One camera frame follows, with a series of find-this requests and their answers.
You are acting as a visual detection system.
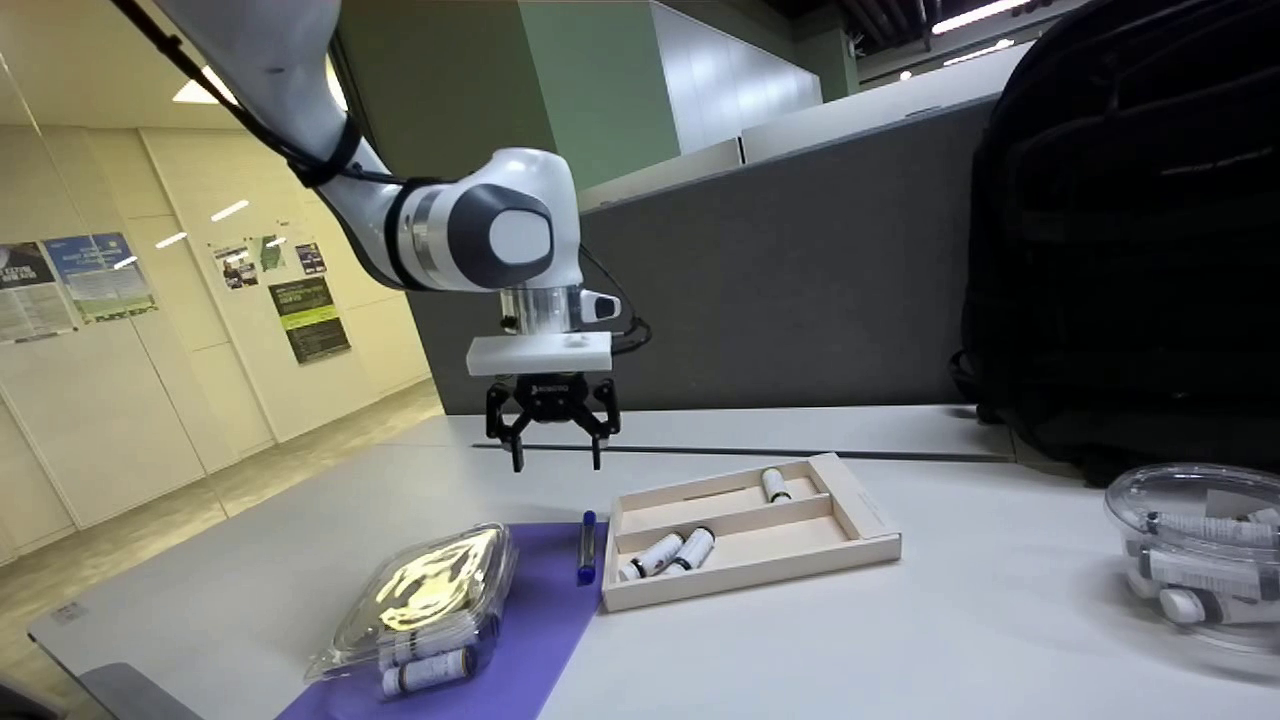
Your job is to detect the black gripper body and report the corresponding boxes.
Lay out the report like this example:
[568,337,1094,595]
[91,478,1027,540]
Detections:
[508,373,604,420]

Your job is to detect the blue capped marker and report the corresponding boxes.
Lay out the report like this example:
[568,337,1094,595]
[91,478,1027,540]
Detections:
[572,506,604,587]

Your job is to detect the white black capped marker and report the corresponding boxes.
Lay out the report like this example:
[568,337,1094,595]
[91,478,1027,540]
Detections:
[382,642,485,701]
[628,533,690,585]
[672,522,722,574]
[378,609,488,671]
[757,465,800,506]

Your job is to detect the shallow wooden box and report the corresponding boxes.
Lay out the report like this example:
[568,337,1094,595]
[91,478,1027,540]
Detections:
[595,452,907,617]

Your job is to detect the white marker in bowl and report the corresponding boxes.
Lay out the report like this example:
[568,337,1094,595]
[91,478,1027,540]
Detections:
[1140,544,1280,605]
[1140,505,1280,551]
[1154,585,1280,633]

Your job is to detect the purple mat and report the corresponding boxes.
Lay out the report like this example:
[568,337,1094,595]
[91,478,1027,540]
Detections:
[278,519,611,720]

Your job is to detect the grey desk partition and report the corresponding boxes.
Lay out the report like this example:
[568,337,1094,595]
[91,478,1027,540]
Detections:
[400,95,1000,414]

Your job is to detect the green pillar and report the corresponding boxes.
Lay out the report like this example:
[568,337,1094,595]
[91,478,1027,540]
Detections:
[324,0,684,265]

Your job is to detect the rectangular ceiling light panel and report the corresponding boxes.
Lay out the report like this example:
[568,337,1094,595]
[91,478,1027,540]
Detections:
[168,63,238,112]

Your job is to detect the ceiling strip light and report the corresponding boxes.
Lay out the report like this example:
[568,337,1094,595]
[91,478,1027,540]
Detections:
[927,0,1041,39]

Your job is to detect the black backpack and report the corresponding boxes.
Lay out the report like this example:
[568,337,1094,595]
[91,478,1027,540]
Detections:
[948,0,1280,487]

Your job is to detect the clear glass bowl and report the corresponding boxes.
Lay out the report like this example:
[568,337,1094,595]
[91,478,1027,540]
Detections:
[1100,461,1280,675]

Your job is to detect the white cord bundle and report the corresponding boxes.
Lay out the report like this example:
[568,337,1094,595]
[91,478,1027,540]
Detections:
[371,537,505,636]

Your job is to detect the black green wall poster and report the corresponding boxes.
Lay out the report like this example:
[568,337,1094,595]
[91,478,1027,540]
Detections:
[264,272,355,366]

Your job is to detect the small photo wall poster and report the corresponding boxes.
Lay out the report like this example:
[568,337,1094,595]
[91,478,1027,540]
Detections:
[217,242,264,296]

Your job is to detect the blue green wall poster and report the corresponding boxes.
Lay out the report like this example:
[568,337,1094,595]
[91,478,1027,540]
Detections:
[39,228,159,326]

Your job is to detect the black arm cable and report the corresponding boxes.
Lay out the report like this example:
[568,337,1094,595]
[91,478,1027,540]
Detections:
[113,0,406,292]

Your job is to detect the grey white wall poster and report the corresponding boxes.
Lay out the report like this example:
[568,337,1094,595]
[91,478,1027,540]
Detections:
[0,234,80,349]

